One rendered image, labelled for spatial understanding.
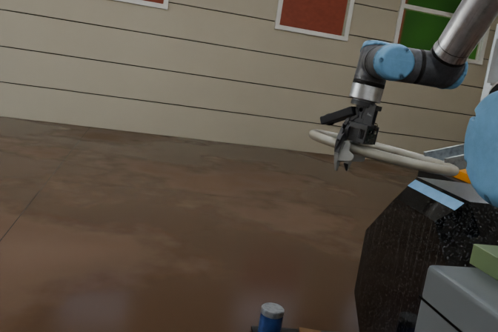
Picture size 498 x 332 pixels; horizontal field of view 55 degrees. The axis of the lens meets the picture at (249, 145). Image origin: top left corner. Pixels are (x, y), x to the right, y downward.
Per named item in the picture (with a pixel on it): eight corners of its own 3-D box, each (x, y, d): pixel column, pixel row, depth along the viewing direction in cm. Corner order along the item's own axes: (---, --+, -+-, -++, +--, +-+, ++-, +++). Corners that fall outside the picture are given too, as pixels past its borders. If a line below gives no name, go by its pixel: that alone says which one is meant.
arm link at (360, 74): (370, 37, 130) (359, 39, 140) (358, 82, 132) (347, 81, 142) (402, 45, 131) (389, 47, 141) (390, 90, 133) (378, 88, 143)
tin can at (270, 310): (276, 329, 215) (280, 302, 213) (282, 342, 205) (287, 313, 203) (254, 329, 212) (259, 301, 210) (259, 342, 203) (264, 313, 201)
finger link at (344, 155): (344, 173, 135) (356, 142, 135) (327, 167, 139) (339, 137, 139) (350, 176, 137) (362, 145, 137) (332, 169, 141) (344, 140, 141)
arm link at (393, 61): (427, 47, 119) (407, 49, 131) (382, 40, 118) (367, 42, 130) (419, 85, 121) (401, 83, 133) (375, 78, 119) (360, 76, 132)
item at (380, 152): (398, 154, 190) (400, 147, 190) (493, 187, 144) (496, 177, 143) (286, 129, 174) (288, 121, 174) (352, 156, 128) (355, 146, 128)
